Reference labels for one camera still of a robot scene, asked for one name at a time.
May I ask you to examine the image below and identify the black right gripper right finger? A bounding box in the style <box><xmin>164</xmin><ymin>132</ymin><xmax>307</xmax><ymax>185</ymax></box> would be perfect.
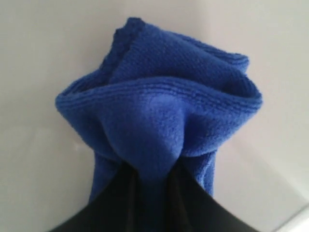
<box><xmin>165</xmin><ymin>166</ymin><xmax>257</xmax><ymax>232</ymax></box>

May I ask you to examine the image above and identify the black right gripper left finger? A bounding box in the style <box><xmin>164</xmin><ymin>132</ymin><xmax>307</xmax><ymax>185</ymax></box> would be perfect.
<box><xmin>51</xmin><ymin>166</ymin><xmax>138</xmax><ymax>232</ymax></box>

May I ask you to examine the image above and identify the blue cloth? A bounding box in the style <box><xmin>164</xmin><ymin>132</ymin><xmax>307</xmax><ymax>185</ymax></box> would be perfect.
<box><xmin>55</xmin><ymin>16</ymin><xmax>263</xmax><ymax>201</ymax></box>

